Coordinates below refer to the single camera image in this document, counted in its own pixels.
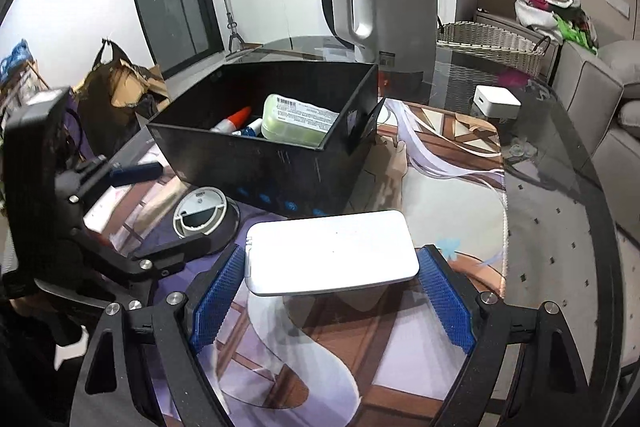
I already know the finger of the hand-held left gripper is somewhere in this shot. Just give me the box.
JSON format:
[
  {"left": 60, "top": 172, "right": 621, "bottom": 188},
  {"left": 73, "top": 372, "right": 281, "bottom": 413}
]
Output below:
[
  {"left": 55, "top": 157, "right": 166, "bottom": 204},
  {"left": 72, "top": 234, "right": 212, "bottom": 282}
]

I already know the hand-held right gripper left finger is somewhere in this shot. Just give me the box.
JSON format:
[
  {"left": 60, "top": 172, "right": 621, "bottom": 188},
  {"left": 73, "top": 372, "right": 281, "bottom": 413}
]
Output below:
[{"left": 69, "top": 243, "right": 249, "bottom": 427}]

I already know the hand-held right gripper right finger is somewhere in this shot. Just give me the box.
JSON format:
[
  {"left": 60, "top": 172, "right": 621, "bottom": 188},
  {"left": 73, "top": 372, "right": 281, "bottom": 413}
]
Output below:
[{"left": 417, "top": 243, "right": 595, "bottom": 427}]

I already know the round white lid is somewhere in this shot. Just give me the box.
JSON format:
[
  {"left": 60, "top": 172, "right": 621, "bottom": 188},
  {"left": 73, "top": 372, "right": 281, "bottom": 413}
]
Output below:
[{"left": 172, "top": 187, "right": 242, "bottom": 255}]

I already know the glue bottle with orange cap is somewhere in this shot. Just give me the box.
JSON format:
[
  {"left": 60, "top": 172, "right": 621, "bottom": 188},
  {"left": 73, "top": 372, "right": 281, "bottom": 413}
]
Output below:
[{"left": 210, "top": 106, "right": 253, "bottom": 134}]

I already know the black storage box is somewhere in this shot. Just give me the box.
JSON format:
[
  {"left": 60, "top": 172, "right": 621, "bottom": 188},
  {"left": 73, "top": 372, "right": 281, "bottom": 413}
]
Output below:
[{"left": 146, "top": 61, "right": 387, "bottom": 220}]

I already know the white rectangular case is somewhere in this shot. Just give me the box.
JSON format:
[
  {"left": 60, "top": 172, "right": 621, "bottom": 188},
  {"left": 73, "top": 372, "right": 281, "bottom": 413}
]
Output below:
[{"left": 245, "top": 209, "right": 420, "bottom": 298}]

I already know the small white capped bottle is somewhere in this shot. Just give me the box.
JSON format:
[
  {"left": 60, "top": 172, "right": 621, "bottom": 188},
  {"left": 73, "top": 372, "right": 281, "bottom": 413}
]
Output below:
[{"left": 231, "top": 118, "right": 264, "bottom": 138}]

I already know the green container with white label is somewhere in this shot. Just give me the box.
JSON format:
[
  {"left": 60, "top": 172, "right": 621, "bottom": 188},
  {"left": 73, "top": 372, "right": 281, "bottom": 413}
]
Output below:
[{"left": 261, "top": 93, "right": 341, "bottom": 146}]

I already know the blue plastic bag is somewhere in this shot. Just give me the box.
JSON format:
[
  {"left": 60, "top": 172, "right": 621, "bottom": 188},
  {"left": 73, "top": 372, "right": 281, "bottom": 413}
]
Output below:
[{"left": 0, "top": 39, "right": 30, "bottom": 75}]

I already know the printed table mat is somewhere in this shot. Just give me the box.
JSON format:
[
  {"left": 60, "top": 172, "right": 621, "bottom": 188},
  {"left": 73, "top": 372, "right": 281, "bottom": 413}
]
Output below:
[{"left": 82, "top": 99, "right": 508, "bottom": 427}]

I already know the white charger cube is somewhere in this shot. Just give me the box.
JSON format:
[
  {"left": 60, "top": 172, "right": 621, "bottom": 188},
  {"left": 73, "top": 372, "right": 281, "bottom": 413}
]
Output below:
[{"left": 472, "top": 85, "right": 521, "bottom": 124}]

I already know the grey sofa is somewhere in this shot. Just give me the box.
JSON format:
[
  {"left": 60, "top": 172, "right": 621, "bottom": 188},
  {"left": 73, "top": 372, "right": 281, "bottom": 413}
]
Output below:
[{"left": 550, "top": 39, "right": 640, "bottom": 188}]

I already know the white wicker basket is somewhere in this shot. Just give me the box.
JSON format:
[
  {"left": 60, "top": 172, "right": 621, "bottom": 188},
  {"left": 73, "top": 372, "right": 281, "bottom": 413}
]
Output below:
[{"left": 436, "top": 22, "right": 551, "bottom": 78}]

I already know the grey pillow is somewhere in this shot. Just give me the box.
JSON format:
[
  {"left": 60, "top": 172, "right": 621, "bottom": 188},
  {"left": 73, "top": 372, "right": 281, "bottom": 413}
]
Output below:
[
  {"left": 597, "top": 39, "right": 640, "bottom": 98},
  {"left": 617, "top": 99, "right": 640, "bottom": 138}
]

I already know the white electric kettle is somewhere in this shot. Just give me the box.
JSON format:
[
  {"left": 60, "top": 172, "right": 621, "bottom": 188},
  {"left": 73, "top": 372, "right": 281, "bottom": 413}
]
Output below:
[{"left": 327, "top": 0, "right": 440, "bottom": 88}]

